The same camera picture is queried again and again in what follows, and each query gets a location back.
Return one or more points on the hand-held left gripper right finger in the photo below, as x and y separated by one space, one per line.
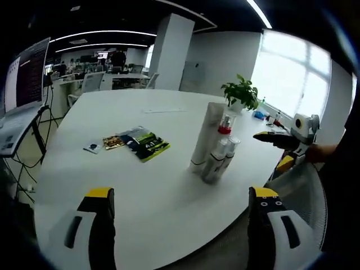
261 225

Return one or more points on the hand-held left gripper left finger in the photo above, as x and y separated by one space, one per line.
98 225

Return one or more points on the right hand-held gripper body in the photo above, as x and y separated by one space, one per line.
308 128

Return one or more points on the clear red skincare bottle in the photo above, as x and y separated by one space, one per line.
227 125

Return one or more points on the white skincare tube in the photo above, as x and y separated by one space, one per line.
206 135

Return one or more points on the small white skincare sachet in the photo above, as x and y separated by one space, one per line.
92 146

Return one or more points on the gold skincare sachet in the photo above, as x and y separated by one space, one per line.
114 143

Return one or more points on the green black skincare sachet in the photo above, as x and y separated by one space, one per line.
153 149

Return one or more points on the dark blue skincare sachet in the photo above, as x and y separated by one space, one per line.
130 136

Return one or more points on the small blue object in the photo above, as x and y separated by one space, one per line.
259 115

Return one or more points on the grey mesh office chair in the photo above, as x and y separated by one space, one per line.
306 197

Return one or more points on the bright window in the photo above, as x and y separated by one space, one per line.
289 73

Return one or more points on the potted green plant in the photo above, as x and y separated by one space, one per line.
242 92

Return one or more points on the person's black clothing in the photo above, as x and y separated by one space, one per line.
346 182

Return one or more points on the black-framed standing desk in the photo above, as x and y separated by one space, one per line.
36 123

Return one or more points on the long ceiling light strip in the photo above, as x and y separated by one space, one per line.
260 12

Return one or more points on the white background office chair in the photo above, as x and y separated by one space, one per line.
152 81
92 82

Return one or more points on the open laptop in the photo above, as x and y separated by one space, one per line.
28 78

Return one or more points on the background computer monitor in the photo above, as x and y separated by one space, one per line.
102 54

